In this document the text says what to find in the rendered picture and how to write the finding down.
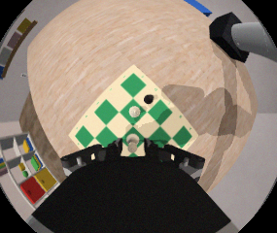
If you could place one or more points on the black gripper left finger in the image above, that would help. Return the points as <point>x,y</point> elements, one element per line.
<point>81,158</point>

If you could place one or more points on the black pawn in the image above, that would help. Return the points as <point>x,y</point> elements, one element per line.
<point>148,99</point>

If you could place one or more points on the white bishop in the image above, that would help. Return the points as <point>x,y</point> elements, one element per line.
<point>134,111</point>

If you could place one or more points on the green and cream chessboard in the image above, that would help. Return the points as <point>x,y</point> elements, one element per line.
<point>108,117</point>

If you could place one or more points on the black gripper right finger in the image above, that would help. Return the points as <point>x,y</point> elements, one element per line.
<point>187,161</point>

